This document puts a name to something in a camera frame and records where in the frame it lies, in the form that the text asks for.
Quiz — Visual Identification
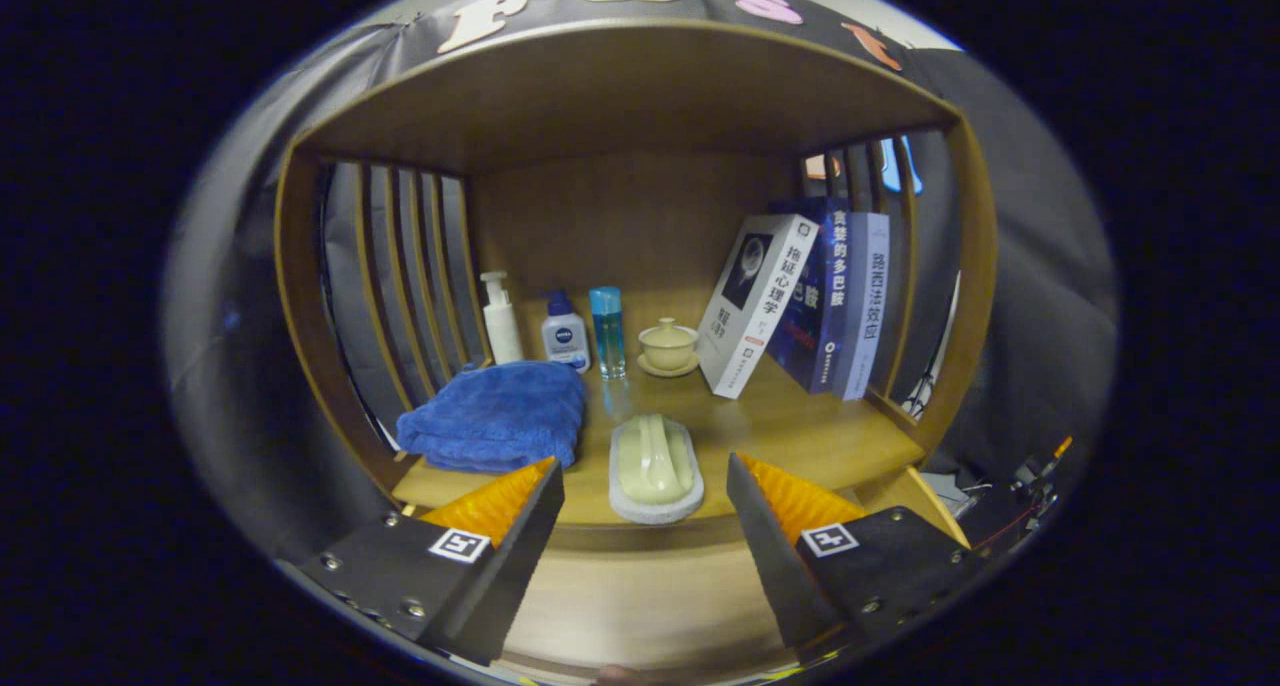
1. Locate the wooden cabinet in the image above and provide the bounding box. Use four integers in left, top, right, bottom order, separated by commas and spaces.
273, 18, 999, 567

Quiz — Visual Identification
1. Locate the wooden countertop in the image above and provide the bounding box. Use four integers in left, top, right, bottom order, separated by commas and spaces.
392, 361, 926, 527

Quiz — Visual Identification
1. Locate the black light stand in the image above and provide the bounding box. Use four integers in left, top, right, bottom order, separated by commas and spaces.
900, 276, 961, 417

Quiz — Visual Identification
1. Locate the white pump bottle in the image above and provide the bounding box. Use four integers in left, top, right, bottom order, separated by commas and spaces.
479, 271, 525, 365

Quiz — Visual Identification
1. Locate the white book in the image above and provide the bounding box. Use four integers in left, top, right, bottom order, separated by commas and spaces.
696, 213, 821, 400

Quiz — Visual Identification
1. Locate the black equipment with cables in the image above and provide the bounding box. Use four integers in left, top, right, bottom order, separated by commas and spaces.
960, 436, 1086, 557

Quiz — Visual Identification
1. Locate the beige lidded tea cup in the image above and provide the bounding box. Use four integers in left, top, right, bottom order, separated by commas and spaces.
637, 317, 701, 379

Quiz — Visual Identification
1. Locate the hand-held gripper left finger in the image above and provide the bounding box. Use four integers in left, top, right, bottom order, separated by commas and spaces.
290, 458, 566, 667

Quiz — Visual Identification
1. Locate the light blue book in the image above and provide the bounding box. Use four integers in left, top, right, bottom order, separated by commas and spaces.
832, 211, 891, 401

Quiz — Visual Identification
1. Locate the dark blue book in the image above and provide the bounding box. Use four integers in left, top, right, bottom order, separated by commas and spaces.
766, 198, 851, 395

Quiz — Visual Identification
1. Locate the wooden drawer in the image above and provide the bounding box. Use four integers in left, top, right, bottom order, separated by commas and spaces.
490, 466, 973, 679

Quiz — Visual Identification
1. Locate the scrub brush with green handle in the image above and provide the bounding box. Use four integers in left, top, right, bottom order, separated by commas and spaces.
608, 414, 705, 525

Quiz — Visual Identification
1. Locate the white bottle with blue cap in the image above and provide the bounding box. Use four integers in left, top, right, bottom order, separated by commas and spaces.
541, 289, 592, 374

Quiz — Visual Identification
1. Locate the clear blue bottle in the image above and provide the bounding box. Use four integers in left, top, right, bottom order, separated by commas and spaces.
588, 286, 628, 381

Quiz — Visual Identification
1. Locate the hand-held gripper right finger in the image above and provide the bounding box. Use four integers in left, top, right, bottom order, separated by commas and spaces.
726, 452, 991, 662

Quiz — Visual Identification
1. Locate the blue folded towel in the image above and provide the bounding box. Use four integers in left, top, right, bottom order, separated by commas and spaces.
396, 360, 588, 475

